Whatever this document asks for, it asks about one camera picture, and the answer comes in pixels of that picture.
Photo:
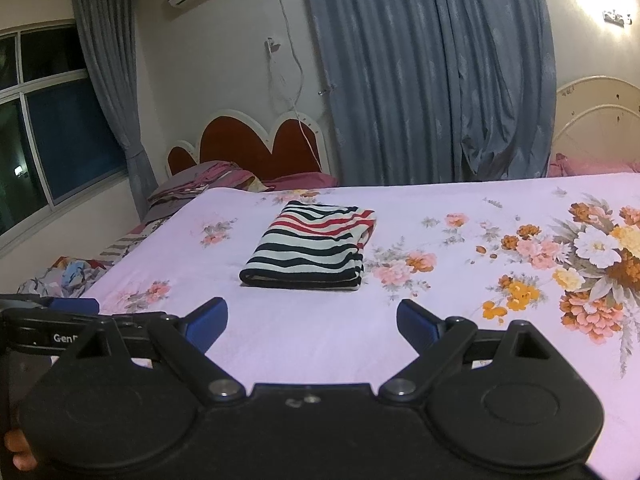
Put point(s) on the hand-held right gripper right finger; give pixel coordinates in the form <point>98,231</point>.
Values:
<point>417,322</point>

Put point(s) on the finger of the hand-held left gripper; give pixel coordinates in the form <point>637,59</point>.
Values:
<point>70,305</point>

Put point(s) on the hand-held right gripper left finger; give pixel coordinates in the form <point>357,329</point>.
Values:
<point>207,322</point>

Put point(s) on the striped knit sweater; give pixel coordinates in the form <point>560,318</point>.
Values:
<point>305,245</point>

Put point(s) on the person's left hand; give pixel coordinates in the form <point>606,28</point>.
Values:
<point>17,447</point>

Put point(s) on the colourful floral blanket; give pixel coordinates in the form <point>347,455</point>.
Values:
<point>70,275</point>

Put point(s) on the floral lilac bed sheet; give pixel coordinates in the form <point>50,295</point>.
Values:
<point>300,325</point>

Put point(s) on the purple pink pillow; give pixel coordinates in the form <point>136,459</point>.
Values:
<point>200,180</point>

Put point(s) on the glass window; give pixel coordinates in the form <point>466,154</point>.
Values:
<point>55,125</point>

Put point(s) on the red heart-shaped headboard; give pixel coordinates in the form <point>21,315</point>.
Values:
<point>235,142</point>

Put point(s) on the pink blanket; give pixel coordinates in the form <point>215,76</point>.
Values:
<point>595,165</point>

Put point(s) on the narrow blue curtain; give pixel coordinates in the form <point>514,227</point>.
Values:
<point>110,60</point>

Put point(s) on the wide blue curtain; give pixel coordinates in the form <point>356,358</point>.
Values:
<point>425,70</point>

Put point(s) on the cream arched headboard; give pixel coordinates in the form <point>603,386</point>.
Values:
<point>600,125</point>

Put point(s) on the white wall charger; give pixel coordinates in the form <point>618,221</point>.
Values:
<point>272,46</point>

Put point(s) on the wall lamp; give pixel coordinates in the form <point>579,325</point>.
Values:
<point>616,16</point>

